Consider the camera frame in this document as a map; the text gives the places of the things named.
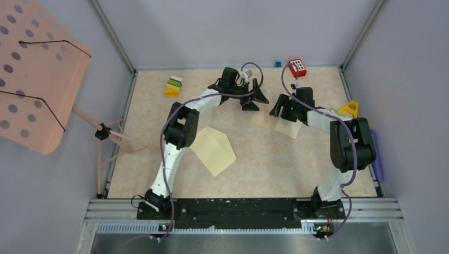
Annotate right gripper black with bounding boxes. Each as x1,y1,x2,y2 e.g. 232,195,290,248
270,94,301,122

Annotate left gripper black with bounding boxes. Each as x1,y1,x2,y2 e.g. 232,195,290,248
228,78,267,111

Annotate letter sheet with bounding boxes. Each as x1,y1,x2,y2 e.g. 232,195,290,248
274,119,303,139

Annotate pink paper sheet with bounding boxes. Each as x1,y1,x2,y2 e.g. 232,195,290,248
250,111,279,130

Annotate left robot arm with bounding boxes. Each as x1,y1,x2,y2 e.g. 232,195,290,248
143,67,269,219

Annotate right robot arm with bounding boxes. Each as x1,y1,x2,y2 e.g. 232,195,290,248
269,87,376,218

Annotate yellow envelope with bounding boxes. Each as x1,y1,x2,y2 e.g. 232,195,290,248
190,126,237,177

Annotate red toy block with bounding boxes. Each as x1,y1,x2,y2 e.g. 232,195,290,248
288,58,307,78

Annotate yellow green toy block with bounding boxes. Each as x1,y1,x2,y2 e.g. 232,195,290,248
330,101,360,119

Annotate stacked colourful toy blocks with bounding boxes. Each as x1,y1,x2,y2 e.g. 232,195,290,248
164,76,183,97

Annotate pink perforated music stand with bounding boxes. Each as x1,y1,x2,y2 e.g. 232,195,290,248
0,0,166,197

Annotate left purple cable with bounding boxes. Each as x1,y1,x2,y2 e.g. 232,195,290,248
150,62,264,242

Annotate purple cable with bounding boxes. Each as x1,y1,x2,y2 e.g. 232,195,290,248
281,63,358,241
150,62,264,242

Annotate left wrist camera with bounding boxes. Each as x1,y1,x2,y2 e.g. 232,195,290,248
241,70,254,83

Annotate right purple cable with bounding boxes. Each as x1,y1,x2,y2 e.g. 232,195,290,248
281,63,358,241

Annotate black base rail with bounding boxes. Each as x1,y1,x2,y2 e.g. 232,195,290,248
82,198,403,240

